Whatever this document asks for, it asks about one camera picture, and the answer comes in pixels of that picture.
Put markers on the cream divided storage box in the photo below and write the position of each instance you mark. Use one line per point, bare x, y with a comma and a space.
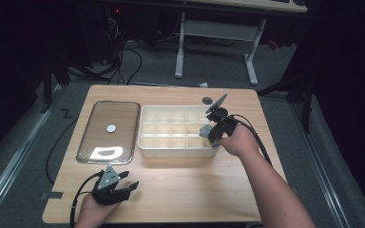
174, 133

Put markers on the black metal stand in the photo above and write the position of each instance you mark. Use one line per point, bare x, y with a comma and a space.
49, 82
301, 91

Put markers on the clear plastic box lid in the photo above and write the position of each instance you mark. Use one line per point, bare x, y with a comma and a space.
109, 145

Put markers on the desk with white legs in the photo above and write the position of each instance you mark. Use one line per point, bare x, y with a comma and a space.
218, 30

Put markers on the person's right hand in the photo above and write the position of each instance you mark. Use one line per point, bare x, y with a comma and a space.
240, 142

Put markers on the grey tape piece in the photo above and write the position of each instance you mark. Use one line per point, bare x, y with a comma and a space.
52, 195

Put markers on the white crumpled paper scrap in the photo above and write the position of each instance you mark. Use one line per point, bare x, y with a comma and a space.
203, 84

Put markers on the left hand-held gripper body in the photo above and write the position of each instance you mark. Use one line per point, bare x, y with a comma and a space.
107, 180

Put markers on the metal floor rail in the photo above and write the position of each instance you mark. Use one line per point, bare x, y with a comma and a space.
320, 164
15, 155

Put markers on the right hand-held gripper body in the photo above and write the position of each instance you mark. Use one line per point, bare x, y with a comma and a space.
223, 122

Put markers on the person's left hand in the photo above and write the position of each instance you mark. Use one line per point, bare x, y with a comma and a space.
93, 213

